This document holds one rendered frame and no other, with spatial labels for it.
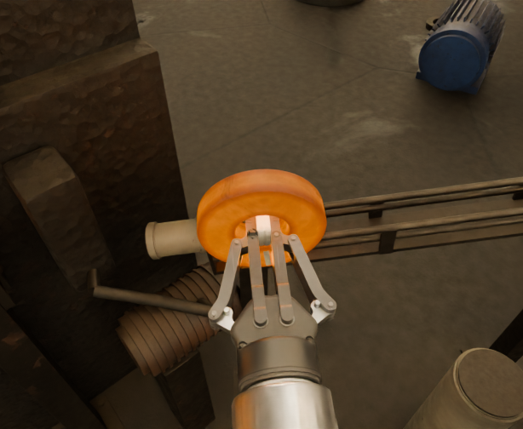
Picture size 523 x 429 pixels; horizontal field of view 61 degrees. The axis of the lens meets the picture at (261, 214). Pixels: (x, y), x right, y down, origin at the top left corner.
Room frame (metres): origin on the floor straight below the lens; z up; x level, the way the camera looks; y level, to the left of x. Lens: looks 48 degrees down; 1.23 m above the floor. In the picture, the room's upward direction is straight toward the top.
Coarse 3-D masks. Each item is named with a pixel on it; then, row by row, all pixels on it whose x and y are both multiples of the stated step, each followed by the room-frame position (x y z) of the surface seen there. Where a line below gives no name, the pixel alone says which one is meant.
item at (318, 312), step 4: (316, 300) 0.23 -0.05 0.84; (312, 304) 0.23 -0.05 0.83; (316, 304) 0.23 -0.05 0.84; (312, 308) 0.23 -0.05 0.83; (316, 308) 0.23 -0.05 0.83; (320, 308) 0.23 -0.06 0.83; (312, 312) 0.22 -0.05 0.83; (316, 312) 0.22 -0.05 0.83; (320, 312) 0.22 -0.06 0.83; (324, 312) 0.22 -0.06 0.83; (312, 316) 0.22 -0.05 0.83; (316, 316) 0.22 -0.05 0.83; (320, 316) 0.22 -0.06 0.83; (324, 316) 0.22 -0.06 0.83; (328, 316) 0.22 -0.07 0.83; (332, 316) 0.22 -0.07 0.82; (316, 320) 0.21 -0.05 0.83; (320, 320) 0.21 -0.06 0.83; (324, 320) 0.22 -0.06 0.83
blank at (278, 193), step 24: (216, 192) 0.34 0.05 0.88; (240, 192) 0.33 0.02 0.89; (264, 192) 0.33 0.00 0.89; (288, 192) 0.33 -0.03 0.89; (312, 192) 0.35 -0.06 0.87; (216, 216) 0.33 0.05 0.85; (240, 216) 0.33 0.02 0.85; (288, 216) 0.33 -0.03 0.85; (312, 216) 0.34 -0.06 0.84; (216, 240) 0.33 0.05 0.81; (312, 240) 0.34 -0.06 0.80; (264, 264) 0.34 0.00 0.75
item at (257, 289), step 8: (248, 232) 0.31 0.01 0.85; (256, 232) 0.31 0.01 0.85; (248, 240) 0.30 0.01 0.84; (256, 240) 0.30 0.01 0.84; (248, 248) 0.29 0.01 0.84; (256, 248) 0.29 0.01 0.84; (256, 256) 0.28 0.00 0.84; (256, 264) 0.27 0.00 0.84; (256, 272) 0.26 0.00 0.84; (256, 280) 0.25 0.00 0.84; (256, 288) 0.24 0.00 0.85; (256, 296) 0.23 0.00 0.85; (264, 296) 0.23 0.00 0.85; (256, 304) 0.22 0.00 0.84; (264, 304) 0.22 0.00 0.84; (256, 312) 0.21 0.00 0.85; (264, 312) 0.21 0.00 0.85; (256, 320) 0.20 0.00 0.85; (264, 320) 0.20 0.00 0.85
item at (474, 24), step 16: (464, 0) 2.17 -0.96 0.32; (480, 0) 2.15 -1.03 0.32; (448, 16) 2.03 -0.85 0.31; (464, 16) 1.94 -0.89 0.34; (480, 16) 1.95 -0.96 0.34; (496, 16) 2.01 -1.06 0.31; (432, 32) 2.02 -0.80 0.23; (448, 32) 1.86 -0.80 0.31; (464, 32) 1.83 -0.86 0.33; (480, 32) 1.87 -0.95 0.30; (496, 32) 1.96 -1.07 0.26; (432, 48) 1.86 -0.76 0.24; (448, 48) 1.83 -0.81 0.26; (464, 48) 1.80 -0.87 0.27; (480, 48) 1.78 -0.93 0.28; (496, 48) 1.92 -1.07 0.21; (432, 64) 1.85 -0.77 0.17; (448, 64) 1.82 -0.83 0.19; (464, 64) 1.79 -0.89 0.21; (480, 64) 1.77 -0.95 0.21; (432, 80) 1.84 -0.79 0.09; (448, 80) 1.81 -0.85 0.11; (464, 80) 1.77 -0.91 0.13; (480, 80) 1.92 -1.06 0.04
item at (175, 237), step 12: (156, 228) 0.45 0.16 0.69; (168, 228) 0.44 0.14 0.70; (180, 228) 0.44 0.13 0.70; (192, 228) 0.44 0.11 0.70; (156, 240) 0.43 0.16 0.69; (168, 240) 0.43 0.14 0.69; (180, 240) 0.43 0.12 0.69; (192, 240) 0.43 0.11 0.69; (156, 252) 0.42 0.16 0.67; (168, 252) 0.42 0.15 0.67; (180, 252) 0.42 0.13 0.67; (192, 252) 0.42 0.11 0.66; (204, 252) 0.42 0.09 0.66
